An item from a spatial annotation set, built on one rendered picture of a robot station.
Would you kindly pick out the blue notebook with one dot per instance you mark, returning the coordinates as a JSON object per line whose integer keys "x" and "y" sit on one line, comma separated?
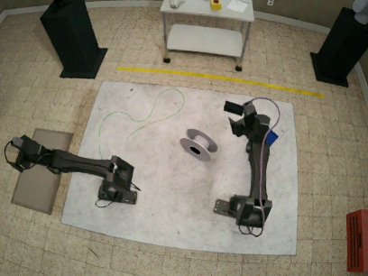
{"x": 272, "y": 137}

